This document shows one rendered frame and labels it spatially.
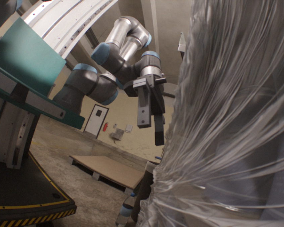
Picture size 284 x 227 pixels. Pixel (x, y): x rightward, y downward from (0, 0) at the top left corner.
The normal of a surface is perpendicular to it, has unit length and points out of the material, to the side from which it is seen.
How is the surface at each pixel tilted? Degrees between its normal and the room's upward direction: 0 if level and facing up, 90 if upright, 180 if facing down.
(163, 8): 180
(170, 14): 180
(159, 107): 156
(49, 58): 90
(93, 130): 90
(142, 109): 82
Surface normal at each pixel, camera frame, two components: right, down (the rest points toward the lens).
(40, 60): 0.90, 0.23
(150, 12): -0.34, 0.91
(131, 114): -0.15, -0.30
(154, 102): -0.02, 0.86
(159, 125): -0.36, -0.49
